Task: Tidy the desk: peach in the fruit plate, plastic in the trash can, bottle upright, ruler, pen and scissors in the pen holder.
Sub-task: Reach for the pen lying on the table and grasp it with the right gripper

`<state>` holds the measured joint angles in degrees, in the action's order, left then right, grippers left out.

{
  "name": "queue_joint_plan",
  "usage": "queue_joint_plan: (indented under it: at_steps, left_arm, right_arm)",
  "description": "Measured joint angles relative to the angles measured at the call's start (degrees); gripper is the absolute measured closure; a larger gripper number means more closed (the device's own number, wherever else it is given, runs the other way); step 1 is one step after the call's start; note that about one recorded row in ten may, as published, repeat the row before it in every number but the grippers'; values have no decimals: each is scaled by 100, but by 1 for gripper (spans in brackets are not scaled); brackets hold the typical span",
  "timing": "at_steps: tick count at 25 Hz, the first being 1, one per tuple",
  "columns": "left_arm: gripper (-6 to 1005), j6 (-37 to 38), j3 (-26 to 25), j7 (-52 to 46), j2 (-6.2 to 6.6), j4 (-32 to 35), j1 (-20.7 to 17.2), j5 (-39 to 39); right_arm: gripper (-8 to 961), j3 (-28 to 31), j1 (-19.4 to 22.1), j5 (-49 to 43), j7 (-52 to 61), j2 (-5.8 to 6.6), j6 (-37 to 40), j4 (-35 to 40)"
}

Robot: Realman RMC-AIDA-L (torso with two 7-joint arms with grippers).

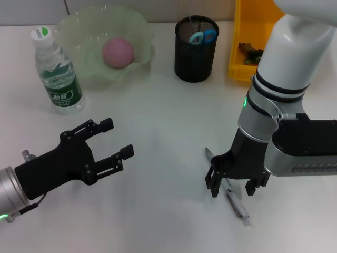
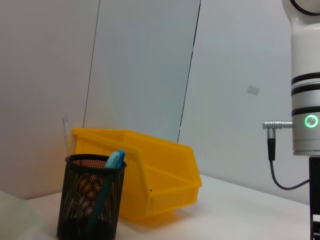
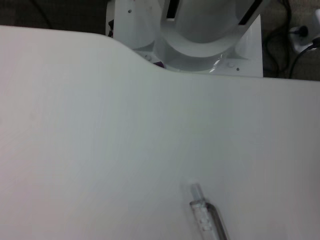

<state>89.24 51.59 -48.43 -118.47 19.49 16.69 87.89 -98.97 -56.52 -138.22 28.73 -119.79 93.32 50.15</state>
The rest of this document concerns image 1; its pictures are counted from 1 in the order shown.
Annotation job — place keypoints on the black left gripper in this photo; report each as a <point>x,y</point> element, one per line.
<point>60,166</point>

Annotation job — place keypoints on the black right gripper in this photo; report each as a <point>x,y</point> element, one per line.
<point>245,160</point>

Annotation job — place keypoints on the grey clear pen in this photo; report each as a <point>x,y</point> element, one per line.
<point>237,205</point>

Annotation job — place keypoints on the clear green-label water bottle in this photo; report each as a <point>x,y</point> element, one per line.
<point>60,79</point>

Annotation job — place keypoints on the pink peach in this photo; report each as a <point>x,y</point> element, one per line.
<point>118,52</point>

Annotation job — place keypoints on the green plastic wrapper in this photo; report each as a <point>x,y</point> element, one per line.
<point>250,56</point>

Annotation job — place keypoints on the blue scissors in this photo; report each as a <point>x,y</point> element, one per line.
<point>209,35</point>

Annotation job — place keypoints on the translucent green fruit plate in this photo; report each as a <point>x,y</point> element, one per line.
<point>79,39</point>

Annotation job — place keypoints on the black mesh pen holder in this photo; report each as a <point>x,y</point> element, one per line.
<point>194,66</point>

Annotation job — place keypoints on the yellow plastic bin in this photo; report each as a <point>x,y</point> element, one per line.
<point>245,26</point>

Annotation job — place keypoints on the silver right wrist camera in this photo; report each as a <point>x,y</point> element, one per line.
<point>302,158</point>

